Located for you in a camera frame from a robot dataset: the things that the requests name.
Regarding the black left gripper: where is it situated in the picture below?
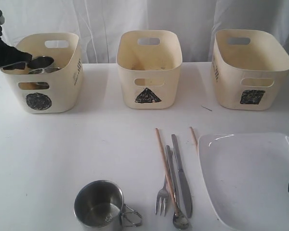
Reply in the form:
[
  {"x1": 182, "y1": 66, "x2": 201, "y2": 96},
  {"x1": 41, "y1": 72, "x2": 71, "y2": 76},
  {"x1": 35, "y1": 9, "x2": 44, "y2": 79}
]
[{"x1": 0, "y1": 10, "x2": 32, "y2": 70}]

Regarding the wooden chopstick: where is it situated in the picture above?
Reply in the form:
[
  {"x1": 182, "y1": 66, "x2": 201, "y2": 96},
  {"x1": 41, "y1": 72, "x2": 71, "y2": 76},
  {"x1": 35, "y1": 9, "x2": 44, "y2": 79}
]
[
  {"x1": 189, "y1": 127, "x2": 198, "y2": 148},
  {"x1": 155, "y1": 128, "x2": 180, "y2": 217}
]

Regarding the steel spoon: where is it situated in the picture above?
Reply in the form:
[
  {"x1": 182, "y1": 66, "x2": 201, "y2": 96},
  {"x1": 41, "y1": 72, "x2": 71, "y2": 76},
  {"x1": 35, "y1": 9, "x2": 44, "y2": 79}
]
[{"x1": 167, "y1": 149, "x2": 189, "y2": 230}]

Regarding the steel fork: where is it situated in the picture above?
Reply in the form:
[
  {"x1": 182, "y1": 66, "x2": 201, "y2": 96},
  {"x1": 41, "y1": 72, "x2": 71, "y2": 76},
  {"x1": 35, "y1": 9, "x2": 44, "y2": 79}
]
[{"x1": 155, "y1": 177, "x2": 169, "y2": 216}]

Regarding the steel mug with wire handle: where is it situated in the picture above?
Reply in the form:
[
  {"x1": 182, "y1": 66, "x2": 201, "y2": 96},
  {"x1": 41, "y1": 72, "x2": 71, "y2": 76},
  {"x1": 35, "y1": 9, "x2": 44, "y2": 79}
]
[{"x1": 74, "y1": 180, "x2": 143, "y2": 231}]

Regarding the steel cup in bin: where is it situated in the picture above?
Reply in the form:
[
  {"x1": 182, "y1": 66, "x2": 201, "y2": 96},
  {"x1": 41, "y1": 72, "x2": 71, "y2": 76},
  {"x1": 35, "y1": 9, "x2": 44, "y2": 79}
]
[{"x1": 27, "y1": 55, "x2": 54, "y2": 70}]

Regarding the white square plate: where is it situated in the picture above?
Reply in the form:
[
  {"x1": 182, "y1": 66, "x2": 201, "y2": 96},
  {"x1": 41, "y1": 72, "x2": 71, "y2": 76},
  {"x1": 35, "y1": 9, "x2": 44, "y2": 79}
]
[{"x1": 198, "y1": 133, "x2": 289, "y2": 231}]

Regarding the cream bin with circle mark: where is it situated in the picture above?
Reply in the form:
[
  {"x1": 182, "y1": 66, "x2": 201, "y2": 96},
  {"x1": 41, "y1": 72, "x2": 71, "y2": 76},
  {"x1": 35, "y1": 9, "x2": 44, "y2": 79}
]
[{"x1": 1, "y1": 33, "x2": 83, "y2": 114}]

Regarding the white curtain backdrop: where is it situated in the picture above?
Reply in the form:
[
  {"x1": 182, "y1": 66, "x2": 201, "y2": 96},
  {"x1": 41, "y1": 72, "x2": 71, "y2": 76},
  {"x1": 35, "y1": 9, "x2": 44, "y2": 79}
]
[{"x1": 0, "y1": 0, "x2": 289, "y2": 63}]

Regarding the steel table knife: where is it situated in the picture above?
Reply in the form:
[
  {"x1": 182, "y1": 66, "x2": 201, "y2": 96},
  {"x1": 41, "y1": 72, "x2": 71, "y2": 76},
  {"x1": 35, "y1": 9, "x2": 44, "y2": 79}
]
[{"x1": 171, "y1": 134, "x2": 193, "y2": 218}]

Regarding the cream bin with square mark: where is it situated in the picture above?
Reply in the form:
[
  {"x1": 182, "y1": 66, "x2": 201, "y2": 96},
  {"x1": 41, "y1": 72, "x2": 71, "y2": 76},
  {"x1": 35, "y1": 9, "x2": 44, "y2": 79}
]
[{"x1": 211, "y1": 29, "x2": 289, "y2": 111}]

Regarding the cream bin with triangle mark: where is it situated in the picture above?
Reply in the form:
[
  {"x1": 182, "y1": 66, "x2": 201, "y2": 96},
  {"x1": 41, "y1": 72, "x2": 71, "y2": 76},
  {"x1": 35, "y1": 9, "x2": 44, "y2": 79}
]
[{"x1": 117, "y1": 30, "x2": 183, "y2": 109}]

